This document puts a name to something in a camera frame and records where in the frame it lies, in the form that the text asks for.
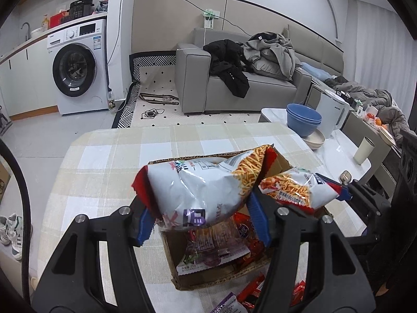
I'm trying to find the white washing machine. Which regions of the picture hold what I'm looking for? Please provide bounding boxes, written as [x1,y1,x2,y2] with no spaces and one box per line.
[47,19,109,115]

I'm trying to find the beige plate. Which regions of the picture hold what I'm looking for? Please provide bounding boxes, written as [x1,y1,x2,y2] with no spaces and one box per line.
[378,125,396,146]

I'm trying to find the red box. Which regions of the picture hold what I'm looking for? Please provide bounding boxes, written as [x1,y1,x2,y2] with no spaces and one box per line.
[50,11,70,28]

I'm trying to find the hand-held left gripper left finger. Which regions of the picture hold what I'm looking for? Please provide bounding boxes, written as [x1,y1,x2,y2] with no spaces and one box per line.
[31,196,157,313]

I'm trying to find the red black snack packet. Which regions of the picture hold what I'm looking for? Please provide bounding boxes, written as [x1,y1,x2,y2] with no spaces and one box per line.
[236,274,266,310]

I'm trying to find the folded patterned play mat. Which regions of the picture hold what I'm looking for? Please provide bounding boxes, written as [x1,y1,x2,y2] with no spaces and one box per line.
[112,50,178,129]

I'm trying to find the brown cardboard box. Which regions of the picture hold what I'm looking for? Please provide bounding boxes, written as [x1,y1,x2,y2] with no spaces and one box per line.
[148,147,333,291]

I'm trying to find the grey sofa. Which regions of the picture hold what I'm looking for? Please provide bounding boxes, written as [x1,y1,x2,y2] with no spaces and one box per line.
[175,28,346,115]

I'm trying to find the small noodle snack bag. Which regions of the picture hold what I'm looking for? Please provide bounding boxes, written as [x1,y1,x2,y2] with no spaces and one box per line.
[258,168,341,217]

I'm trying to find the thick black cable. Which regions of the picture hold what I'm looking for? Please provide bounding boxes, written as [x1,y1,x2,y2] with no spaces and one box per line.
[0,139,33,313]

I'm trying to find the white electric kettle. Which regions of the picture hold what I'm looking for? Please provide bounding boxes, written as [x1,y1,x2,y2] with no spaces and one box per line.
[316,89,351,139]

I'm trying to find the white green sneaker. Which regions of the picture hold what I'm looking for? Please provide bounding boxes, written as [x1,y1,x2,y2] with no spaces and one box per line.
[7,213,33,261]
[0,215,17,245]

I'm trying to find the black jacket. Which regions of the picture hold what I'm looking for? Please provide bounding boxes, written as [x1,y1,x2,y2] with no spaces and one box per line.
[204,39,251,98]

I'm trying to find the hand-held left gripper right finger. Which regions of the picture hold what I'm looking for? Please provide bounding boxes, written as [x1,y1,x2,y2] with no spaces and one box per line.
[246,190,376,313]

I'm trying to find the upright vacuum cleaner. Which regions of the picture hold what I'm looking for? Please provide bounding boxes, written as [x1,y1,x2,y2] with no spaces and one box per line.
[0,104,14,136]

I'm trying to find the coiled black cord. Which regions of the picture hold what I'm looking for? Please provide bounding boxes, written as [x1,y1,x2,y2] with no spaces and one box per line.
[141,108,165,119]

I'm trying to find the metal rods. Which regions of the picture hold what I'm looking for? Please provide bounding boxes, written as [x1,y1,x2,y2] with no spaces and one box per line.
[139,93,180,105]

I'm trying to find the checkered tablecloth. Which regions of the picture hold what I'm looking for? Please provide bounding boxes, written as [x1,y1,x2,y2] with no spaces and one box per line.
[37,122,367,313]

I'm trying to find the red triangular chip bag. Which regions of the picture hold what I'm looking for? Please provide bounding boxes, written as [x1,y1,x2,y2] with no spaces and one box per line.
[228,211,272,266]

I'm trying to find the plastic bottle green label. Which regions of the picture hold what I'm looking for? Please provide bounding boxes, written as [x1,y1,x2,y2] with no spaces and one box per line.
[107,88,117,115]

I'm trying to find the white curtain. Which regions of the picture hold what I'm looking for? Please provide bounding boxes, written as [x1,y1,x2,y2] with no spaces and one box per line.
[353,0,417,95]

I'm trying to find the white lower cabinets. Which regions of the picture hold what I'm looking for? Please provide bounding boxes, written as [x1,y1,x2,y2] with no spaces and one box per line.
[0,36,59,119]

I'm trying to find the grey clothes pile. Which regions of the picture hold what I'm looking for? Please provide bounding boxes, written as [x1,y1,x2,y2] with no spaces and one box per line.
[241,32,302,81]

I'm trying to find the white wall power strip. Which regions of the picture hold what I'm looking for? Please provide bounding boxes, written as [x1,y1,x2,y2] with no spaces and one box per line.
[200,8,220,30]

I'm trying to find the blue bowl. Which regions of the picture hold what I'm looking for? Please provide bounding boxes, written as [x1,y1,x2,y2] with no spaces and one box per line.
[287,104,322,122]
[288,117,322,137]

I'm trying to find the cream tumbler cup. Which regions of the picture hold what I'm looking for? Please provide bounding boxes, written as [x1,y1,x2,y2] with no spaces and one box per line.
[353,136,375,165]

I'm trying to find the purple snack packet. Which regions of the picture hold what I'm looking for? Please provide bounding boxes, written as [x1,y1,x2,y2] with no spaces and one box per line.
[177,222,251,276]

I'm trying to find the large white noodle snack bag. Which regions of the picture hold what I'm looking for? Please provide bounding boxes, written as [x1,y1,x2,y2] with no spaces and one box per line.
[132,145,276,232]

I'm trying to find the beige shallow bowl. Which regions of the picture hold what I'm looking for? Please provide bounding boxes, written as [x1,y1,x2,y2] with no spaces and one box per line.
[301,127,326,151]

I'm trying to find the printed cardboard floor box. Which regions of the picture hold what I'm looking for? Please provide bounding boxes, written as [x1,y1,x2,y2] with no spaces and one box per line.
[0,163,12,203]

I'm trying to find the black pressure cooker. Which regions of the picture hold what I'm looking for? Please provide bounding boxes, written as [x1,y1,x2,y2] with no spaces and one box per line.
[69,0,95,20]

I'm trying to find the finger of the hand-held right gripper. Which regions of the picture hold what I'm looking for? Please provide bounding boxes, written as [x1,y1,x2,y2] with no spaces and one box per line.
[339,182,391,210]
[353,200,392,235]

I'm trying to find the grey padded coat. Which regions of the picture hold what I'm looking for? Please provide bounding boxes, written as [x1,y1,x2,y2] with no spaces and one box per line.
[335,78,411,137]

